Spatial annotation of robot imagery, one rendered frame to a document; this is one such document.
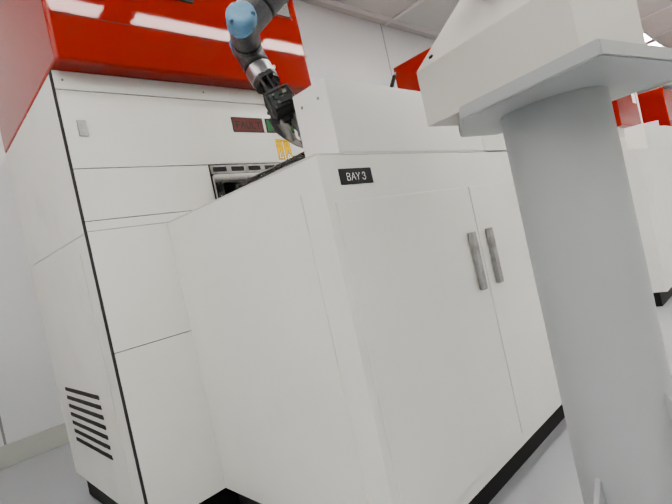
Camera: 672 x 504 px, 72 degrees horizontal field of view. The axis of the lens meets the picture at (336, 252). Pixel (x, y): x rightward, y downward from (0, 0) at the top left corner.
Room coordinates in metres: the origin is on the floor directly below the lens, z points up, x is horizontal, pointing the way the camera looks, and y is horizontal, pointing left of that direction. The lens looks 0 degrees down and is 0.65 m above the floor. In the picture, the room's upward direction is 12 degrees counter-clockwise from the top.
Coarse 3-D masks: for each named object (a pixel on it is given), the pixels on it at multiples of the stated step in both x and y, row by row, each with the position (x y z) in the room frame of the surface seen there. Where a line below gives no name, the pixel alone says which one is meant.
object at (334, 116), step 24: (312, 96) 0.86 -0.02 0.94; (336, 96) 0.85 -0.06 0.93; (360, 96) 0.90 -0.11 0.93; (384, 96) 0.95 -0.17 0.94; (408, 96) 1.01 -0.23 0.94; (312, 120) 0.87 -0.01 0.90; (336, 120) 0.84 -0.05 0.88; (360, 120) 0.89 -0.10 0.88; (384, 120) 0.94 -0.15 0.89; (408, 120) 1.00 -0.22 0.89; (312, 144) 0.88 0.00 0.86; (336, 144) 0.84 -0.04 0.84; (360, 144) 0.88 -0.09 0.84; (384, 144) 0.93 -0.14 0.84; (408, 144) 0.99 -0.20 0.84; (432, 144) 1.05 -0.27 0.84; (456, 144) 1.12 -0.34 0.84; (480, 144) 1.21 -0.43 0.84
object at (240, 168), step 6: (210, 168) 1.36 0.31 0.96; (216, 168) 1.37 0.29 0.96; (222, 168) 1.39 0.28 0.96; (228, 168) 1.40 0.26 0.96; (234, 168) 1.42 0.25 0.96; (240, 168) 1.43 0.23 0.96; (246, 168) 1.45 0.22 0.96; (252, 168) 1.46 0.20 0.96; (258, 168) 1.48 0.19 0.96; (264, 168) 1.49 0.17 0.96
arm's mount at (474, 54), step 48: (480, 0) 0.77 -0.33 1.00; (528, 0) 0.61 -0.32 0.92; (576, 0) 0.58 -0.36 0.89; (624, 0) 0.65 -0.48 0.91; (432, 48) 0.81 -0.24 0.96; (480, 48) 0.68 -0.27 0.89; (528, 48) 0.62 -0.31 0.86; (576, 48) 0.57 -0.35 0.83; (432, 96) 0.77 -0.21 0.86; (480, 96) 0.69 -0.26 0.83
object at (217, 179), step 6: (216, 174) 1.36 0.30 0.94; (222, 174) 1.37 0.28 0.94; (228, 174) 1.39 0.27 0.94; (234, 174) 1.40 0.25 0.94; (240, 174) 1.42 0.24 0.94; (246, 174) 1.43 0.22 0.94; (252, 174) 1.45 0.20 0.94; (216, 180) 1.36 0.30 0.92; (222, 180) 1.37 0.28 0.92; (228, 180) 1.39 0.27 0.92; (234, 180) 1.40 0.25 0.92; (240, 180) 1.41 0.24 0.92; (216, 186) 1.35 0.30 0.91; (222, 186) 1.37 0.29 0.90; (216, 192) 1.36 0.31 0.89; (222, 192) 1.36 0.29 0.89; (216, 198) 1.36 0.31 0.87
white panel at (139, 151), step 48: (96, 96) 1.17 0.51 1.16; (144, 96) 1.26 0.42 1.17; (192, 96) 1.36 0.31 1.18; (240, 96) 1.48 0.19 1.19; (96, 144) 1.15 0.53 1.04; (144, 144) 1.24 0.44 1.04; (192, 144) 1.33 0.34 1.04; (240, 144) 1.45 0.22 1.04; (96, 192) 1.14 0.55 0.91; (144, 192) 1.22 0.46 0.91; (192, 192) 1.31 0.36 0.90
